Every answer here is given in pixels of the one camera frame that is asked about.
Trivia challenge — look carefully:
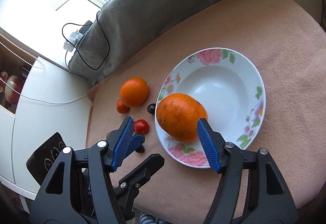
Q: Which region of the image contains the red cherry tomato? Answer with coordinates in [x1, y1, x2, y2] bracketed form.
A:
[134, 119, 149, 134]

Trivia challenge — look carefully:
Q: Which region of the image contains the small mandarin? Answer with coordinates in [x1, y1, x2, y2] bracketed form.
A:
[116, 100, 130, 114]

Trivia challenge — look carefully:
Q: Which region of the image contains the dark cherry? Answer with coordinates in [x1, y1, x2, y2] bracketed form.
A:
[147, 104, 156, 115]

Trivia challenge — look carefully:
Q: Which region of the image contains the speckled orange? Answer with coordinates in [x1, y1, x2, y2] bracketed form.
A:
[156, 93, 208, 143]

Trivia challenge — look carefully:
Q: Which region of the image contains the smooth large orange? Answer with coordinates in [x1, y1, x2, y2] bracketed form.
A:
[119, 78, 150, 108]

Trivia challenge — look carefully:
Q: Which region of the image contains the floral white plate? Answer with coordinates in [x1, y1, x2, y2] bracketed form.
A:
[154, 47, 267, 169]

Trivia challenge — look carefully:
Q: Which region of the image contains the white power strip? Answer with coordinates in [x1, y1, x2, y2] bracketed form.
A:
[64, 31, 83, 52]

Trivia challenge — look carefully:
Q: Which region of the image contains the red white vase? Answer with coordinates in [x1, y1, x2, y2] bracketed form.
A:
[4, 75, 23, 104]

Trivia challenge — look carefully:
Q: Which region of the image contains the black left camera box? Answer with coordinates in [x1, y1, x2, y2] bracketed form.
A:
[26, 132, 66, 185]

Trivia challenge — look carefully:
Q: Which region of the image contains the white cable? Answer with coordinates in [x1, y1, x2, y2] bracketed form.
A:
[0, 32, 88, 105]

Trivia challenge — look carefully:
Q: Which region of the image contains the black cable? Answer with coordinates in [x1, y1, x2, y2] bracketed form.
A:
[61, 11, 111, 71]

